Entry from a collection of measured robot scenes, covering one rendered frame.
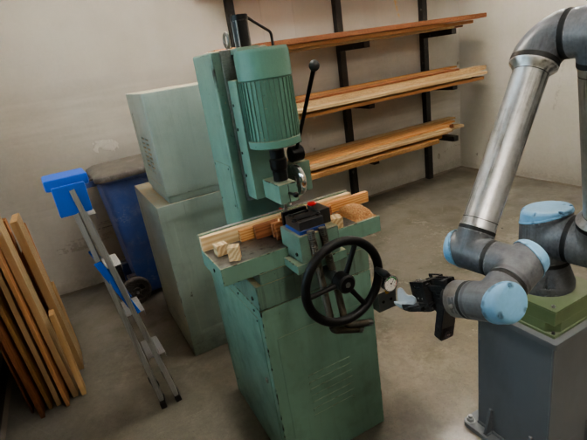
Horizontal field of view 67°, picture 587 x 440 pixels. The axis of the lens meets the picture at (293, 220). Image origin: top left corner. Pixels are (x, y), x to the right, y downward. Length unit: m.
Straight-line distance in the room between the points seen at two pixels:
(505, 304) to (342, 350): 0.83
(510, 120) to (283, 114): 0.65
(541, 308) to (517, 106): 0.65
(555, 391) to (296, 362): 0.84
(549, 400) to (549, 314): 0.30
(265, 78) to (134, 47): 2.35
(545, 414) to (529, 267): 0.78
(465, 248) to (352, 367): 0.80
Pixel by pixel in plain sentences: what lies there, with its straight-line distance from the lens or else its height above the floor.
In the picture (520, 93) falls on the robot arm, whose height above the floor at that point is 1.30.
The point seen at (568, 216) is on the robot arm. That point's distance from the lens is 1.57.
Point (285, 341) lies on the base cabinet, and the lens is 1.57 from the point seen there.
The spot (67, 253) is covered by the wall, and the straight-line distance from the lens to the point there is 3.80.
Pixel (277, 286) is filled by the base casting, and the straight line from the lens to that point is 1.47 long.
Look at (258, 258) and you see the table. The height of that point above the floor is 0.89.
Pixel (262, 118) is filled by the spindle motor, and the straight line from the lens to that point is 1.44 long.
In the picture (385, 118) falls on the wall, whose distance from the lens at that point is 4.71.
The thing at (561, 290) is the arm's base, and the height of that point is 0.67.
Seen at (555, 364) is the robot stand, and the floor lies 0.46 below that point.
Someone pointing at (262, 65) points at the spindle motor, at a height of 1.45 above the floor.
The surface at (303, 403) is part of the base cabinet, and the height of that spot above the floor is 0.29.
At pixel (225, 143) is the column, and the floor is 1.21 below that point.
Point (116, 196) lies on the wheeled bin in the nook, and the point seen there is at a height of 0.79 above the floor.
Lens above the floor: 1.46
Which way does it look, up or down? 20 degrees down
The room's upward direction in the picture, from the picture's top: 9 degrees counter-clockwise
